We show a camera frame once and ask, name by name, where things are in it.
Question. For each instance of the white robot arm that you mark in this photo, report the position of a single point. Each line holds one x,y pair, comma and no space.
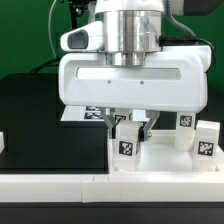
122,60

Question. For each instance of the white marker base sheet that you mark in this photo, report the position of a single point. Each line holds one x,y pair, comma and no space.
93,113

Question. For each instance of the white square tabletop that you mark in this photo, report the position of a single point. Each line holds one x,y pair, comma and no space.
159,154

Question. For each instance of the white front fence bar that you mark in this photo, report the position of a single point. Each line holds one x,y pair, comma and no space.
152,187

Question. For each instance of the white left fence piece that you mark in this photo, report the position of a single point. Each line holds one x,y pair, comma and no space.
1,142

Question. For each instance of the black camera pole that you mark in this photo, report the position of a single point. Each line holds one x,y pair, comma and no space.
77,9

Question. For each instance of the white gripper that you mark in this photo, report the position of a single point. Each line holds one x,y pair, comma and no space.
173,79

